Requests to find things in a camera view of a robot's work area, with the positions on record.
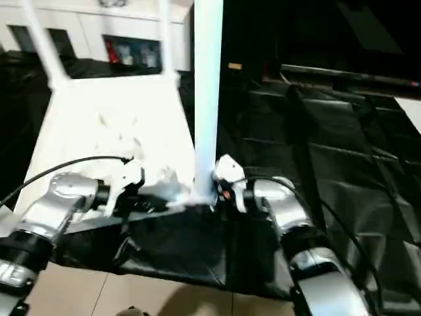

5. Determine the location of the black mat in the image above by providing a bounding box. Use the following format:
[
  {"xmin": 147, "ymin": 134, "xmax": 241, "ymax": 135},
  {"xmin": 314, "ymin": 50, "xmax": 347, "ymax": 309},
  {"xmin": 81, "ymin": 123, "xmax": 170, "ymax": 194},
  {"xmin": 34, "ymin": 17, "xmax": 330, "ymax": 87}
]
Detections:
[{"xmin": 0, "ymin": 53, "xmax": 421, "ymax": 310}]

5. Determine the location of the white plastic table top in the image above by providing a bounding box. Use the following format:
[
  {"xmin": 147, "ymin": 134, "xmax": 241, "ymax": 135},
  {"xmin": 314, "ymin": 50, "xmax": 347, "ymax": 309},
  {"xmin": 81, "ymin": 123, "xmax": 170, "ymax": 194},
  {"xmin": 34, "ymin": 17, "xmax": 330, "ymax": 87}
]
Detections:
[{"xmin": 13, "ymin": 71, "xmax": 218, "ymax": 231}]

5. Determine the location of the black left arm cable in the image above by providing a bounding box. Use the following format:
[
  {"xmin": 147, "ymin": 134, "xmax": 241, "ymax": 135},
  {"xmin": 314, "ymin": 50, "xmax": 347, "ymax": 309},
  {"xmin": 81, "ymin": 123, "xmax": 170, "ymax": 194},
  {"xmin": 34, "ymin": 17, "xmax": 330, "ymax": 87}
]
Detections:
[{"xmin": 0, "ymin": 155, "xmax": 136, "ymax": 208}]

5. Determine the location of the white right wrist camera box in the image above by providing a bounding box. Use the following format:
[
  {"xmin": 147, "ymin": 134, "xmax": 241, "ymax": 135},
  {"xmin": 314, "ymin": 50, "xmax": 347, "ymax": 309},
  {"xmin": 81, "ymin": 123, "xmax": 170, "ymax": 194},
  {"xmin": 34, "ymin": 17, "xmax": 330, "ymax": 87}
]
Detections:
[{"xmin": 212, "ymin": 155, "xmax": 247, "ymax": 213}]

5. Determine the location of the black robot left foot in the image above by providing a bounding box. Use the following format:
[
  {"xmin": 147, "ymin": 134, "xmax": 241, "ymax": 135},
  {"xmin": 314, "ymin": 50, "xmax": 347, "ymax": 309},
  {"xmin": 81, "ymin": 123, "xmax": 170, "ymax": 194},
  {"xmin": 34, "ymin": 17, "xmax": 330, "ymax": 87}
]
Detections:
[{"xmin": 117, "ymin": 307, "xmax": 149, "ymax": 316}]

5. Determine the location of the white cabinet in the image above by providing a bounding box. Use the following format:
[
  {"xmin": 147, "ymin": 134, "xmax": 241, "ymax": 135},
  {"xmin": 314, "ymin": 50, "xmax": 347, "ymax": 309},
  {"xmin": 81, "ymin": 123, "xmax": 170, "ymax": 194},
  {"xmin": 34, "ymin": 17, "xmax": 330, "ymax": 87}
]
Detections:
[{"xmin": 0, "ymin": 0, "xmax": 195, "ymax": 73}]

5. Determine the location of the white flat board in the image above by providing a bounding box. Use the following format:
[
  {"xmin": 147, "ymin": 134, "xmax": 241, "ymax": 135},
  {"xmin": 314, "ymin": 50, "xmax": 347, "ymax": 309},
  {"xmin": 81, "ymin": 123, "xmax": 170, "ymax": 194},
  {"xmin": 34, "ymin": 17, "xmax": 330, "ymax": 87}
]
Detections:
[{"xmin": 395, "ymin": 97, "xmax": 421, "ymax": 136}]

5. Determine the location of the large black furniture piece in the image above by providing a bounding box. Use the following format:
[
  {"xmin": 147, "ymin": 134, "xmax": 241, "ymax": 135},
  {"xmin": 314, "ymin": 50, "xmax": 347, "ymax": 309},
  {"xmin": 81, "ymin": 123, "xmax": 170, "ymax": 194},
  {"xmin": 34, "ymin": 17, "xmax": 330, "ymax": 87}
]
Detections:
[{"xmin": 220, "ymin": 0, "xmax": 421, "ymax": 83}]

